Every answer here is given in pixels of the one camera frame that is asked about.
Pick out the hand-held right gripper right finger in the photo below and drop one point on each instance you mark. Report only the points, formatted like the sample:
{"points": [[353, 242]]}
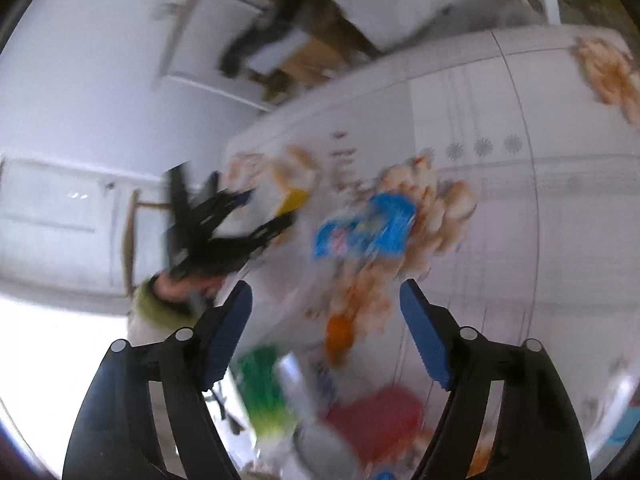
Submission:
{"points": [[427, 340]]}

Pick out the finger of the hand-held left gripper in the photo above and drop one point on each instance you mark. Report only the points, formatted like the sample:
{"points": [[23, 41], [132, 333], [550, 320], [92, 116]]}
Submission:
{"points": [[230, 205], [260, 235]]}

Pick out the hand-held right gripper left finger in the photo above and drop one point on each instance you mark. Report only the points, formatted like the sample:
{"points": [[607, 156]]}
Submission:
{"points": [[227, 340]]}

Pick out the yellow wrapper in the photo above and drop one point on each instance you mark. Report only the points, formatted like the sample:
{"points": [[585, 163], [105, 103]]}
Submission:
{"points": [[294, 201]]}

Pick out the red snack bag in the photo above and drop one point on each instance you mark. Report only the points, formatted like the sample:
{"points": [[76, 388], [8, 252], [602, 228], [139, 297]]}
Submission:
{"points": [[375, 425]]}

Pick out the blue snack packet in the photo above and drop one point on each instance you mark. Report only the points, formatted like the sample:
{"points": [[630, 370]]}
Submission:
{"points": [[365, 227]]}

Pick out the person's left forearm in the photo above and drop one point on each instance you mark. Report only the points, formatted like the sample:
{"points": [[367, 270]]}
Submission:
{"points": [[150, 315]]}

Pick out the person's left hand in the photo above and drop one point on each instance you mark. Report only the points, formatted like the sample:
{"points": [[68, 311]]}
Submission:
{"points": [[170, 290]]}

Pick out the light wooden chair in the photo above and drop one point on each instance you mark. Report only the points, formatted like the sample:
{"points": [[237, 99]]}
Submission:
{"points": [[131, 240]]}

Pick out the green packet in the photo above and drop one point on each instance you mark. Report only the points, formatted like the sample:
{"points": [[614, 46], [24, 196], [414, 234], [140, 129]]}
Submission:
{"points": [[265, 390]]}

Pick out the white panelled door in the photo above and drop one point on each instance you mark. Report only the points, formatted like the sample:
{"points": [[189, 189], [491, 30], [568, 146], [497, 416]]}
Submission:
{"points": [[50, 220]]}

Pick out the crumpled clear plastic bottle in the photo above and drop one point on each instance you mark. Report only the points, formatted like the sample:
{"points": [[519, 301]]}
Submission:
{"points": [[325, 450]]}

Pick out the table with floral tablecloth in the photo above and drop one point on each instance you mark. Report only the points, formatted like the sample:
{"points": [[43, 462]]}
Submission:
{"points": [[500, 210]]}

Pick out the white pillow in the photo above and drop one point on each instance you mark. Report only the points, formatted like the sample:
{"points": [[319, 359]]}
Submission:
{"points": [[390, 0]]}

